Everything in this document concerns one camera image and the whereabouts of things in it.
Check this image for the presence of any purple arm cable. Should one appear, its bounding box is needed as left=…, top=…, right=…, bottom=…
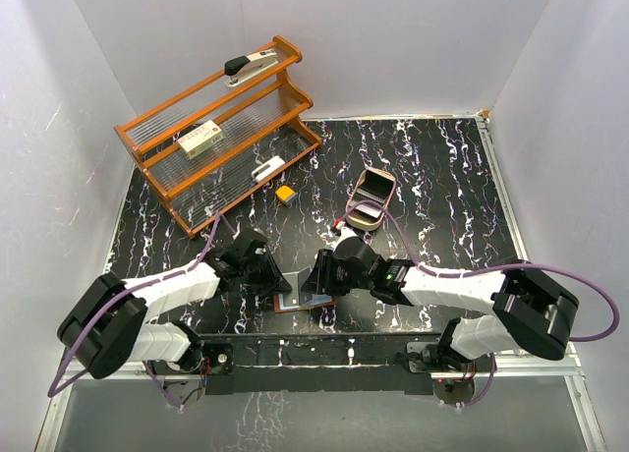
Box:
left=46, top=213, right=242, bottom=399
left=336, top=201, right=621, bottom=409

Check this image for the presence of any orange wooden shelf rack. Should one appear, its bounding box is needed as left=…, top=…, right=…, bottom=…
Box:
left=114, top=35, right=322, bottom=238

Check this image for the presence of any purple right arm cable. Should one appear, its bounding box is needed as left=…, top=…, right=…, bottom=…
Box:
left=336, top=201, right=621, bottom=409

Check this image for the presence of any cream oval card tray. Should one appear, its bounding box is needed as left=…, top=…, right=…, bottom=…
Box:
left=345, top=168, right=398, bottom=233

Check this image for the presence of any aluminium frame rail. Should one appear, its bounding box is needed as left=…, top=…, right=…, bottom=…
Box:
left=471, top=108, right=608, bottom=452

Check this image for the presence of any black VIP credit card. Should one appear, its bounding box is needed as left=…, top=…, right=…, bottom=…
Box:
left=278, top=269, right=309, bottom=311

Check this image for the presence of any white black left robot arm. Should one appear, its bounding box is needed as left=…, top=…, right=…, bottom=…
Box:
left=57, top=228, right=291, bottom=379

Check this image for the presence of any small white black device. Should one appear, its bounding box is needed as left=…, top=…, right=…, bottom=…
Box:
left=251, top=156, right=285, bottom=183

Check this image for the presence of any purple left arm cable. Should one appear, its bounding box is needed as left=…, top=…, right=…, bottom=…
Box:
left=46, top=213, right=242, bottom=399

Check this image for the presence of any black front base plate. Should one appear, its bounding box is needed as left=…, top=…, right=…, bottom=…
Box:
left=203, top=333, right=437, bottom=396

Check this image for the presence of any black white stapler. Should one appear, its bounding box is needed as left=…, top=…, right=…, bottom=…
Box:
left=223, top=49, right=278, bottom=87

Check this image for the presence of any white staples box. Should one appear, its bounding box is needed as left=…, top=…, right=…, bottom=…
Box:
left=177, top=120, right=225, bottom=160

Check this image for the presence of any yellow grey eraser block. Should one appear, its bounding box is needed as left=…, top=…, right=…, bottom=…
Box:
left=275, top=186, right=297, bottom=205

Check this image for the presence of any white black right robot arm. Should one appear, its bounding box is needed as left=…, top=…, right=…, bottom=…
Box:
left=301, top=236, right=579, bottom=370

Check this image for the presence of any brown leather card holder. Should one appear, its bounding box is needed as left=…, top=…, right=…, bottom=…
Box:
left=273, top=267, right=337, bottom=313

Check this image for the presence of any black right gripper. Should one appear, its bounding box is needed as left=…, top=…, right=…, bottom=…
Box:
left=303, top=250, right=372, bottom=296

